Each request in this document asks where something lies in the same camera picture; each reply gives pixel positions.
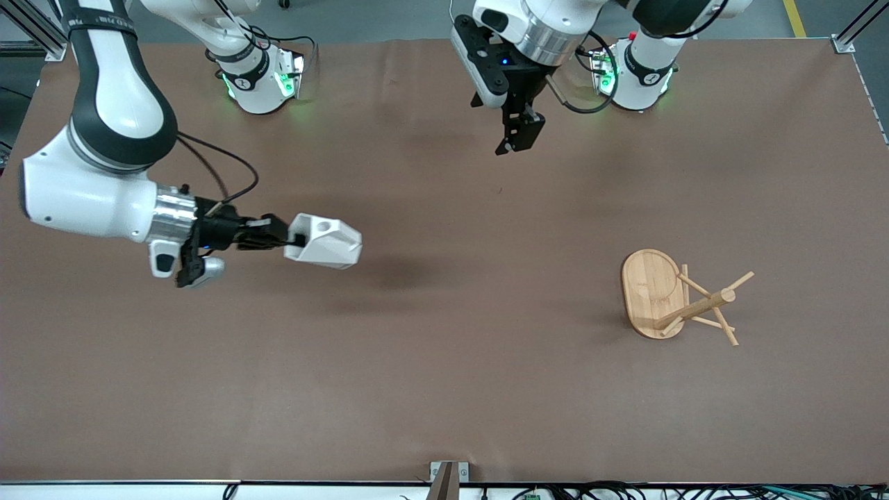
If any white geometric cup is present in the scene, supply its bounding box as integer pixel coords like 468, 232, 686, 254
283, 213, 363, 270

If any wooden cup rack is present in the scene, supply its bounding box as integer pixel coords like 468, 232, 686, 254
620, 249, 756, 347

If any brown table cover sheet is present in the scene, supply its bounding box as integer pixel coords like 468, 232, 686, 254
0, 38, 889, 485

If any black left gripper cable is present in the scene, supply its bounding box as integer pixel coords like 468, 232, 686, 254
549, 31, 619, 114

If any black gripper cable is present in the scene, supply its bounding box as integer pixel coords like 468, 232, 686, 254
549, 31, 619, 114
174, 132, 260, 209

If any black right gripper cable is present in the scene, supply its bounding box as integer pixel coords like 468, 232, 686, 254
174, 132, 260, 209

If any black right arm base cable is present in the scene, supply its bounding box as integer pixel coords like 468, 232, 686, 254
205, 0, 317, 70

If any aluminium frame post with bracket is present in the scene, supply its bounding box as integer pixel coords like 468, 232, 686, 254
0, 0, 70, 62
833, 0, 889, 54

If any metal camera mast bracket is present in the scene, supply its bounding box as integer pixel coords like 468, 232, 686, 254
425, 460, 471, 500

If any black cable bundle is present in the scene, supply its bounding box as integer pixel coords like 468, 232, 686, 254
510, 481, 889, 500

